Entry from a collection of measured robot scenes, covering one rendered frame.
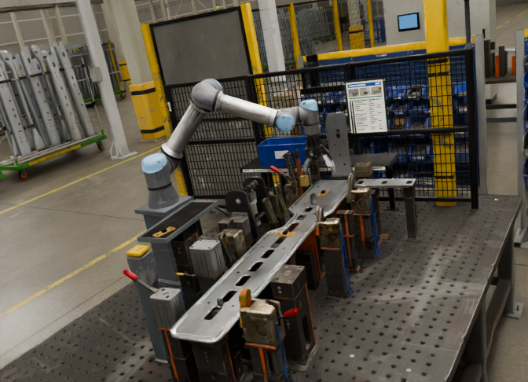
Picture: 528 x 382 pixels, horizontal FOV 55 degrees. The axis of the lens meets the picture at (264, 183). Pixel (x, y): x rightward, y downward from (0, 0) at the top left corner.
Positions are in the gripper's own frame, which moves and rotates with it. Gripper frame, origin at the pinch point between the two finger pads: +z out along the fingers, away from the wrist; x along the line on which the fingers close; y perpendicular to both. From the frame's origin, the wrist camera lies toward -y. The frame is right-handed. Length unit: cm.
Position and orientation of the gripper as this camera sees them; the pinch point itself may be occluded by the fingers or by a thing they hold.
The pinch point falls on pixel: (320, 171)
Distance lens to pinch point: 245.0
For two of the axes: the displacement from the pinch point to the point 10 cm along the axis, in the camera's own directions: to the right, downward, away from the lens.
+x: 8.8, 0.0, -4.7
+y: -4.4, 3.6, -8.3
